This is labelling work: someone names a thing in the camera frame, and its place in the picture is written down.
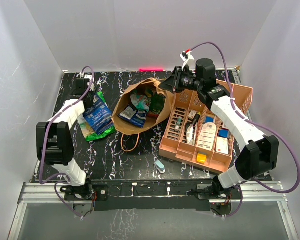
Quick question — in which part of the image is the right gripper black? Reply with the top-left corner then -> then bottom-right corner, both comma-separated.
159,66 -> 203,94

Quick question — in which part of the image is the blue salt vinegar chips bag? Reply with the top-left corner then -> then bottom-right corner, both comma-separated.
83,91 -> 113,122

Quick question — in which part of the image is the brown paper bag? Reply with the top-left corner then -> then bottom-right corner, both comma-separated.
111,77 -> 175,153

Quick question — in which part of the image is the green cassava chips bag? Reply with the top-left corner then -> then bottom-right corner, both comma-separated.
78,115 -> 116,142

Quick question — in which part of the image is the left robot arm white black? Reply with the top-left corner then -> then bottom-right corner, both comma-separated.
36,78 -> 94,200

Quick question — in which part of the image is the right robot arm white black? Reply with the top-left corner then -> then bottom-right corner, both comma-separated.
159,58 -> 279,199

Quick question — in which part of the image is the dark green snack packet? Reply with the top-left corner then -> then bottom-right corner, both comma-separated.
147,93 -> 166,118

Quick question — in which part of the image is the teal snack packet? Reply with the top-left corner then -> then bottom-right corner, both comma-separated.
130,89 -> 152,112

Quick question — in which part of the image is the white green tube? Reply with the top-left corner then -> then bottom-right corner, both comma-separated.
175,116 -> 183,130

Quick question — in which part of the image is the black marker pen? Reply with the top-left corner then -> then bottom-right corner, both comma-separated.
191,112 -> 201,126

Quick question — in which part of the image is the orange plastic organizer tray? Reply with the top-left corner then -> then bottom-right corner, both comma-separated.
158,78 -> 254,174

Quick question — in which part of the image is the white label card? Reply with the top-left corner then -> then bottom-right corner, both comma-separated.
197,122 -> 217,151

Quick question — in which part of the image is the blue square box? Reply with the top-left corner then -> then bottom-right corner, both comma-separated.
218,128 -> 230,138

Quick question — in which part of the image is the white red box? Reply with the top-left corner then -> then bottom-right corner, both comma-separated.
215,137 -> 229,155

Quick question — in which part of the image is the yellow block in tray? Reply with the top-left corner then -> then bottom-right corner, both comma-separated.
196,152 -> 207,164

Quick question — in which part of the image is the small blue white stapler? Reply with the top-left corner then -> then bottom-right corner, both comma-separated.
154,160 -> 166,174

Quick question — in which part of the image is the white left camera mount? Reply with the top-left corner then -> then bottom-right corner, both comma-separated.
78,72 -> 93,80

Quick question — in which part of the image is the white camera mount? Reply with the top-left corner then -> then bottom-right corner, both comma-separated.
179,48 -> 195,69
78,72 -> 93,80

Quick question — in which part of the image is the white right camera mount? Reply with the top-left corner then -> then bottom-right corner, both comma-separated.
179,48 -> 195,69

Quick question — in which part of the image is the aluminium front rail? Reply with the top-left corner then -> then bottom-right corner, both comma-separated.
9,180 -> 292,240

